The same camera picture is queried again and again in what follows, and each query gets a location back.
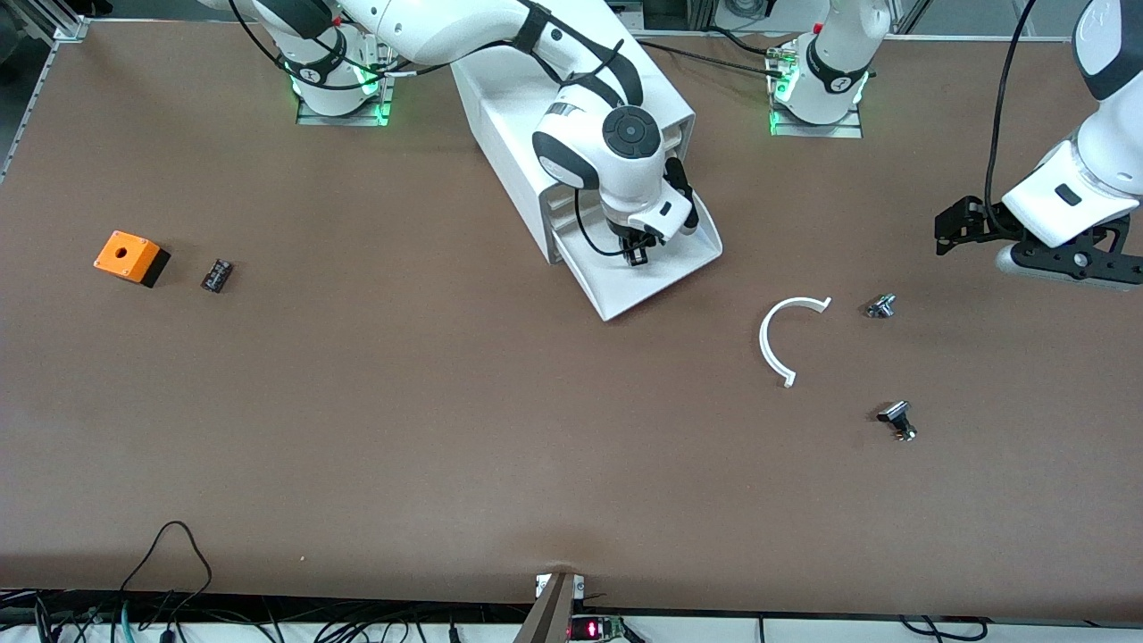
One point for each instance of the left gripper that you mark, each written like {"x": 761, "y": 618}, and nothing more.
{"x": 980, "y": 221}

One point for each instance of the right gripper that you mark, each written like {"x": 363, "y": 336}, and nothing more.
{"x": 635, "y": 250}

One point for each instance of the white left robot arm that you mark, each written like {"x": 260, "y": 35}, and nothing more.
{"x": 835, "y": 54}

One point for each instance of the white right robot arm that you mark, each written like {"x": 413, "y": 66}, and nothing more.
{"x": 446, "y": 27}

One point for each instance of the white middle drawer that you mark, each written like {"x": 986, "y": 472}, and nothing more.
{"x": 563, "y": 219}

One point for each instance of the white drawer cabinet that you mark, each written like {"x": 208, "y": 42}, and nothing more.
{"x": 500, "y": 116}

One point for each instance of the orange button box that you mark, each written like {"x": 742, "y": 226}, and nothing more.
{"x": 125, "y": 254}

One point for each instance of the small silver metal part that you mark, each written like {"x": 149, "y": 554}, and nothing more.
{"x": 880, "y": 306}

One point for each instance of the white curved plastic arc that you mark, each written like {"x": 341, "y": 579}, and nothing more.
{"x": 763, "y": 344}

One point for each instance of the device with red display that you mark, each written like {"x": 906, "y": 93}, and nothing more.
{"x": 594, "y": 629}

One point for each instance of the small black contact block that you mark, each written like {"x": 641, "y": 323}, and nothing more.
{"x": 217, "y": 275}

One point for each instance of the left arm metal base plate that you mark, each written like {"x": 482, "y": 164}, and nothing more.
{"x": 817, "y": 131}

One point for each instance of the black and silver switch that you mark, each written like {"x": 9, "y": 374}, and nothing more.
{"x": 895, "y": 413}

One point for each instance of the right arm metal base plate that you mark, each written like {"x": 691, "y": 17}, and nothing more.
{"x": 344, "y": 119}

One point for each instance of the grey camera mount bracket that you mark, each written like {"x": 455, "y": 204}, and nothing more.
{"x": 554, "y": 616}

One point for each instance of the aluminium frame profile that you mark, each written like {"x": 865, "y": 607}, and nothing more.
{"x": 67, "y": 29}

